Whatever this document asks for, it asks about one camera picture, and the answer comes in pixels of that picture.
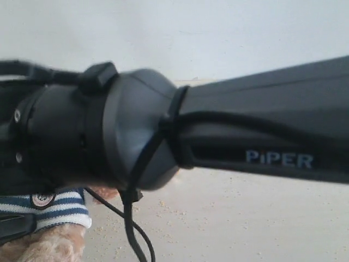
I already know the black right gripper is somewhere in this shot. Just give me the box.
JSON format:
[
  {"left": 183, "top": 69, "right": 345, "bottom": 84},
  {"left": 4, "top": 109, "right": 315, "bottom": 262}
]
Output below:
[{"left": 126, "top": 189, "right": 143, "bottom": 203}]

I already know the pink teddy bear striped shirt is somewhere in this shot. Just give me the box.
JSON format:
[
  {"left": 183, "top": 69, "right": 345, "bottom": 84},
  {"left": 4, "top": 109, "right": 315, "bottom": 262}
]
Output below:
[{"left": 0, "top": 184, "right": 121, "bottom": 262}]

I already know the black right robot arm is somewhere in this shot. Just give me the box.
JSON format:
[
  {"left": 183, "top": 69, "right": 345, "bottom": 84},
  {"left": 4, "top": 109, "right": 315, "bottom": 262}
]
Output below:
[{"left": 1, "top": 56, "right": 348, "bottom": 195}]

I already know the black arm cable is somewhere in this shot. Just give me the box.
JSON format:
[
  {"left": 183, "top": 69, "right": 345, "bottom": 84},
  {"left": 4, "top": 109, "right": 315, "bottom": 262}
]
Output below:
[{"left": 0, "top": 59, "right": 349, "bottom": 262}]

